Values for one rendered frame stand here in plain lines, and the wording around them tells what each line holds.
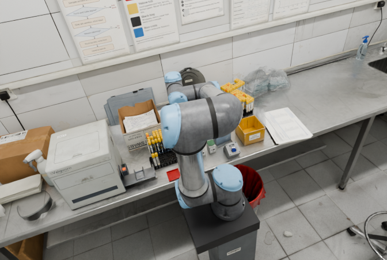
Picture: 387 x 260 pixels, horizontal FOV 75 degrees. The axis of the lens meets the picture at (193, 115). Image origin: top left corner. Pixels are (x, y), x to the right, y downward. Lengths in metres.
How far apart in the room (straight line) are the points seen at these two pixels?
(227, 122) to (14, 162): 1.33
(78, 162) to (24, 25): 0.79
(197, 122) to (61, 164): 0.78
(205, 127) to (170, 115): 0.10
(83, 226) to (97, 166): 0.98
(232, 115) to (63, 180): 0.89
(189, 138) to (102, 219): 1.58
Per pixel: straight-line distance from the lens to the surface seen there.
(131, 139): 1.56
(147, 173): 1.41
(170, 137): 0.65
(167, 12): 1.62
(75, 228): 2.21
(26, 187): 1.69
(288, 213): 2.33
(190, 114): 0.64
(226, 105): 0.67
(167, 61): 1.73
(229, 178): 1.01
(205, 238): 1.14
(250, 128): 1.64
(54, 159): 1.32
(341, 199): 2.53
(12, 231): 1.59
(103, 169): 1.28
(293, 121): 1.72
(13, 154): 1.71
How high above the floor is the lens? 1.96
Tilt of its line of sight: 37 degrees down
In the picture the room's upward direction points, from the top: 8 degrees counter-clockwise
